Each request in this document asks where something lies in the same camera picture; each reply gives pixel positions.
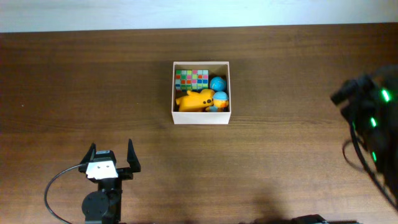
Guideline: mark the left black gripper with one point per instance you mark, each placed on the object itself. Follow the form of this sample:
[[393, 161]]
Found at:
[[126, 172]]

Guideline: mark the yellow dog toy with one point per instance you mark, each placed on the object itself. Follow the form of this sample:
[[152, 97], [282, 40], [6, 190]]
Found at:
[[195, 101]]

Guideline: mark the rubiks cube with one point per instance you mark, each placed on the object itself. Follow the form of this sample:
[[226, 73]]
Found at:
[[199, 79], [183, 80]]

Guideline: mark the yellow duck toy blue cap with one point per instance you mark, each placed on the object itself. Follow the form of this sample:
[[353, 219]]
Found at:
[[220, 102]]

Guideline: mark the blue ball toy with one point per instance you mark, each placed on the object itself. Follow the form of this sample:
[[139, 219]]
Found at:
[[218, 84]]

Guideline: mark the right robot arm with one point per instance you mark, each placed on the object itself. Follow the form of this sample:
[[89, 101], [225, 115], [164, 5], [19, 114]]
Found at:
[[369, 106]]

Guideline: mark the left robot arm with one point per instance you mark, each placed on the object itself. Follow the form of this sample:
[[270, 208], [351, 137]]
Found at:
[[104, 205]]

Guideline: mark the beige open cardboard box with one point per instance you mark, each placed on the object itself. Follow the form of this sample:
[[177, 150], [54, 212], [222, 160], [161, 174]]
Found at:
[[216, 69]]

